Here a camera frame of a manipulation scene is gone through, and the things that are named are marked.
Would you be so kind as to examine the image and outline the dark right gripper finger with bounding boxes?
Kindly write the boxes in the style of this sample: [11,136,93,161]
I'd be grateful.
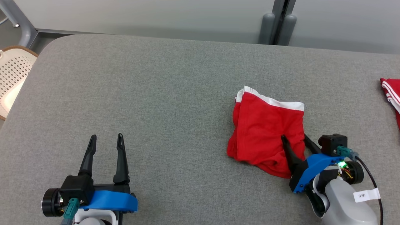
[280,135,304,173]
[303,134,323,156]

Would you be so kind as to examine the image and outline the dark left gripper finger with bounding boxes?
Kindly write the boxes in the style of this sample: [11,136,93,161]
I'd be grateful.
[78,134,97,176]
[113,133,131,185]

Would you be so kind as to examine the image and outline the blue white right gripper body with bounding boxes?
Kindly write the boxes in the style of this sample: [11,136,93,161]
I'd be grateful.
[289,153,365,194]

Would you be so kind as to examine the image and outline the blue white left gripper body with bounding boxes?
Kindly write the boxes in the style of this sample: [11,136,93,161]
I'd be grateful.
[41,184,139,225]

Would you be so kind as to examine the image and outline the red shorts with white stripe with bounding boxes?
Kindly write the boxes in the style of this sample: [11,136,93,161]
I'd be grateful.
[227,85,306,179]

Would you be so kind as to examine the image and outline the red basketball jersey number 23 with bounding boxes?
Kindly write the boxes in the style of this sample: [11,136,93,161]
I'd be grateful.
[380,78,400,130]

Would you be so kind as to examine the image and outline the cream perforated laundry basket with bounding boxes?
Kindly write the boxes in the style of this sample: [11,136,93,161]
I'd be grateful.
[0,45,39,121]

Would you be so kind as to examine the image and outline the teal right camera connector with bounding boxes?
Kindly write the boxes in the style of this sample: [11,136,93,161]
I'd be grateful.
[336,146,360,160]

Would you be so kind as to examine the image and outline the teal camera connector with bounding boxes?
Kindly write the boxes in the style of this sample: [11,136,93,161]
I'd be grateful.
[336,146,360,160]
[61,197,81,225]

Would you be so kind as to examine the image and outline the teal left camera connector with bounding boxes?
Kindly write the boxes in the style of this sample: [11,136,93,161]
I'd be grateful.
[61,197,81,225]

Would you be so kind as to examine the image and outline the white right cable label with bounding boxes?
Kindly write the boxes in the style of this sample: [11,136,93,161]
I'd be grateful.
[353,188,381,203]

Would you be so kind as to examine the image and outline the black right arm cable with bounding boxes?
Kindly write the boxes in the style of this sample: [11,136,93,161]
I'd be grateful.
[356,156,384,225]

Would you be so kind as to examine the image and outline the grey partition post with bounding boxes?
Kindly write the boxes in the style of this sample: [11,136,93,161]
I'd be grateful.
[257,0,298,47]

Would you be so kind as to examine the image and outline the grey metal frame leg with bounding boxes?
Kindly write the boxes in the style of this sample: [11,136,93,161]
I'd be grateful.
[0,0,38,48]

